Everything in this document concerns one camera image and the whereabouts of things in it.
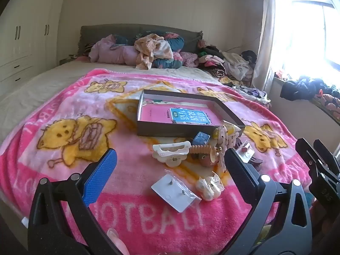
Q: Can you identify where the pink quilt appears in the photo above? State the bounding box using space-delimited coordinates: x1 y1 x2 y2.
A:
89 36 139 65

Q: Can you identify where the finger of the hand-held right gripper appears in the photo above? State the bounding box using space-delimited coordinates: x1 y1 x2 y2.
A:
296 138 323 177
309 139 340 213

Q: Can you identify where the small blue box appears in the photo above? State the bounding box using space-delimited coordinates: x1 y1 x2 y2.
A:
192 131 211 146

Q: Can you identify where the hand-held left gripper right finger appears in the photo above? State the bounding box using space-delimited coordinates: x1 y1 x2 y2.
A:
224 148 312 255

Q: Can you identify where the beige beaded hair tie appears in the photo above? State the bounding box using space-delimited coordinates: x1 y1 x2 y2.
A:
190 143 213 156

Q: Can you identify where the dark jacket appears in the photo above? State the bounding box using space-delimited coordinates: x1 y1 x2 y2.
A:
280 76 340 101

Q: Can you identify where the bright window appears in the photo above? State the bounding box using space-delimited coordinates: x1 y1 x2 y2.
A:
273 0 340 80

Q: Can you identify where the dark teal floral quilt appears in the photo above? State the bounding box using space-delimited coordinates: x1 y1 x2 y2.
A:
110 32 185 69

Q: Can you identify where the pink fleece garment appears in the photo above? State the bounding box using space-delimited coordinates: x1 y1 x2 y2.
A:
181 52 198 68

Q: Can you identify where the pink printed bear blanket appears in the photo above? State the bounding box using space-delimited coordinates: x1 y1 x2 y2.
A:
0 68 319 255

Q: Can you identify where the cream built-in wardrobe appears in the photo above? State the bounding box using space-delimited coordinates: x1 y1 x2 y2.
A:
0 0 67 96

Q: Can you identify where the orange and black cloth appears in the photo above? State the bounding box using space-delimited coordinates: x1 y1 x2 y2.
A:
319 90 340 119

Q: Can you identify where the white hair claw clip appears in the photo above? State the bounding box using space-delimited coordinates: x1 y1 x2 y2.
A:
152 140 192 168

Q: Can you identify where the person's left hand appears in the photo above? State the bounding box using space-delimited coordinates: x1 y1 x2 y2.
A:
106 228 130 255

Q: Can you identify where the dark brown hair clip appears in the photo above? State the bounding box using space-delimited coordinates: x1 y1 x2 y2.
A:
250 157 263 171

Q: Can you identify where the pink book with blue label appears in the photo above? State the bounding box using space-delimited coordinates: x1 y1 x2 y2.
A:
139 99 222 125

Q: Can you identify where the dotted sheer bow hair clip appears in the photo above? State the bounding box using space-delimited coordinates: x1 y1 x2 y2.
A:
214 121 241 152

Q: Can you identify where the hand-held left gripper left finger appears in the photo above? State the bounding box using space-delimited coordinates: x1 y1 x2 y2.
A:
28 148 125 255

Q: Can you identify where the brown cardboard box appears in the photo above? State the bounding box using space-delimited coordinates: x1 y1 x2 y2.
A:
136 89 246 139

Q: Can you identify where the pearl hair accessory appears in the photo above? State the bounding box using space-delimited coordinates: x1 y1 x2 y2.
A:
195 171 225 201

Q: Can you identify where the small clear earring packet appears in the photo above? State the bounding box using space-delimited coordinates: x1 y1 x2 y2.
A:
239 142 255 162

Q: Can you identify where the cream curtain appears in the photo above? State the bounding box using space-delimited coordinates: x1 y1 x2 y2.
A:
252 0 277 93

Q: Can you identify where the white earring card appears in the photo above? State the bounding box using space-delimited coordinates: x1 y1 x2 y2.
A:
151 174 202 213

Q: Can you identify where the pile of mixed clothes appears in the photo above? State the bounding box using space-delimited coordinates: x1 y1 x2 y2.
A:
197 38 266 88

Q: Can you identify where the cream floral cloth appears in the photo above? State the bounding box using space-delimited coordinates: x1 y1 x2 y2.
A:
134 34 174 70

